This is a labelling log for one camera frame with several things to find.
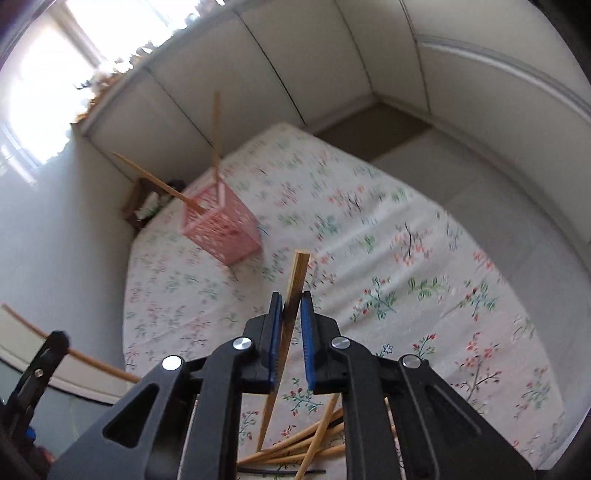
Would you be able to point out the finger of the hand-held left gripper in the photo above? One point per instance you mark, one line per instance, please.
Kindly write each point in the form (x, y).
(41, 367)

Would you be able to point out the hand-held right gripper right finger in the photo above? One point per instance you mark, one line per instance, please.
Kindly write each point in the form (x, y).
(308, 350)

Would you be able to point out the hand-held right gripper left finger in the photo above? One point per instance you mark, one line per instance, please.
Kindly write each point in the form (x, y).
(276, 344)

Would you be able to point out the wooden chopstick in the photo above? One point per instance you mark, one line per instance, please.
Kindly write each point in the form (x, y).
(215, 134)
(157, 181)
(298, 277)

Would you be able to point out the bunch of wooden chopsticks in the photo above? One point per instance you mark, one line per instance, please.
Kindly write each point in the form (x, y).
(318, 434)

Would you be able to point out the pink perforated plastic basket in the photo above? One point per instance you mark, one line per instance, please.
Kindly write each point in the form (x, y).
(221, 226)

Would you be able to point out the floral tablecloth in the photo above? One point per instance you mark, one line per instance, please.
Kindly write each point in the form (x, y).
(369, 230)

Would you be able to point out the dark brown floor mat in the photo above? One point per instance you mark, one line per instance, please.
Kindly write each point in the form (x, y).
(369, 131)

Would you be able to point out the kitchen window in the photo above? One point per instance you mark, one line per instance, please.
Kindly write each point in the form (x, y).
(41, 83)

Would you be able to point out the row of white kitchen cabinets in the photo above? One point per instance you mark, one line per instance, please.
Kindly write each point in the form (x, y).
(323, 55)

